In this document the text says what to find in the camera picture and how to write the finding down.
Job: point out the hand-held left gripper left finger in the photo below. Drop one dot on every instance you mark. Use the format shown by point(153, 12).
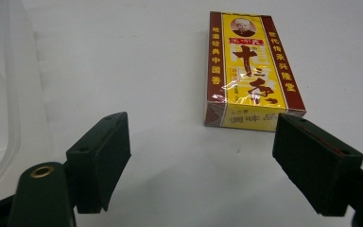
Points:
point(97, 164)

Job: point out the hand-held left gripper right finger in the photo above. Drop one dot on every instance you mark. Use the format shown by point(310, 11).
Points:
point(315, 167)

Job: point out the yellow and brown seasoning box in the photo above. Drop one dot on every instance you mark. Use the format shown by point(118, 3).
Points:
point(249, 72)

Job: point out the clear plastic container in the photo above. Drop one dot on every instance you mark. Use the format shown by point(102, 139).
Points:
point(3, 94)

